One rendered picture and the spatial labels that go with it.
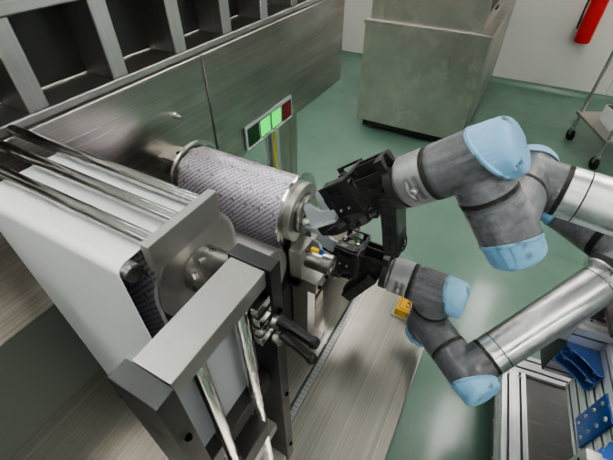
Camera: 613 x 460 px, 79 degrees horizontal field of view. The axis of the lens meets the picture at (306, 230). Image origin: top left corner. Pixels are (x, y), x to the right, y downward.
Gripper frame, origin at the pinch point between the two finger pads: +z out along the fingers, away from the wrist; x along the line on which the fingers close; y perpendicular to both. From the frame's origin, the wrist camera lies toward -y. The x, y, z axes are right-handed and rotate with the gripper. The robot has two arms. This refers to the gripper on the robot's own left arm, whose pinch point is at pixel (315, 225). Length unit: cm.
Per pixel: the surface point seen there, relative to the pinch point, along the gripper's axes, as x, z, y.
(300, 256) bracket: 4.0, 3.6, -3.0
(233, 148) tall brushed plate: -23.6, 32.6, 18.7
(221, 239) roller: 18.5, -2.5, 10.9
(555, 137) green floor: -338, 22, -143
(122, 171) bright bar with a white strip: 22.9, -2.4, 24.9
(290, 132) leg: -79, 61, 9
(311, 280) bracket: 3.5, 6.1, -9.2
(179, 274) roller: 26.4, -3.1, 11.5
